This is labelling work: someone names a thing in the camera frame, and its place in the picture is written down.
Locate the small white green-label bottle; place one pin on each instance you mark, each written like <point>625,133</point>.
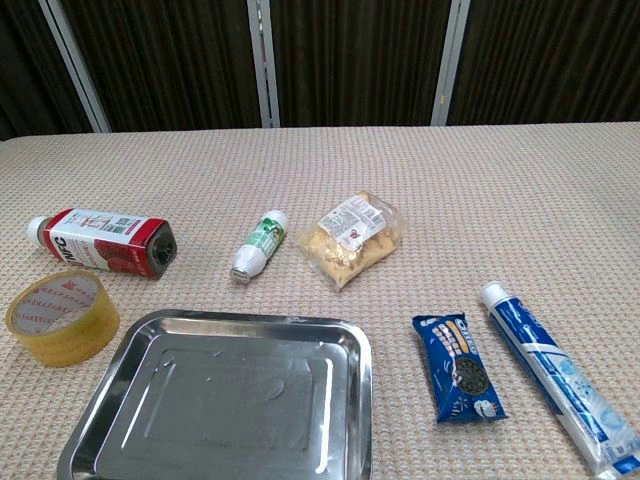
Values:
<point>260,245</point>

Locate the blue Oreo cookie pack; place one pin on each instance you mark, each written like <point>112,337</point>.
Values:
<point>457,370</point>

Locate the black pleated curtain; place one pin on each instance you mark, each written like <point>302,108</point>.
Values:
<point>350,60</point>

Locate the beige woven tablecloth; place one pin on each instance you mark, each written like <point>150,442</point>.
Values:
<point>450,200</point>

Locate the clear bag of snacks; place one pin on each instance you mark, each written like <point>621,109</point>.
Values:
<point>345,250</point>

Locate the silver metal tray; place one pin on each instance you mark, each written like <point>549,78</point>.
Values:
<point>225,400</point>

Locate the white blue toothpaste tube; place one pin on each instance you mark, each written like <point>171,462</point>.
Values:
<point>540,360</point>

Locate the grey metal frame post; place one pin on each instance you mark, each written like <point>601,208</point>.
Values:
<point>75,65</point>
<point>450,65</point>
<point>264,65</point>

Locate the clear yellowish tape roll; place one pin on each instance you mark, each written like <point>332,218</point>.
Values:
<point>75,350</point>

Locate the red label juice bottle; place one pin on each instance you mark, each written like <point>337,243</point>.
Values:
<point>100,245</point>

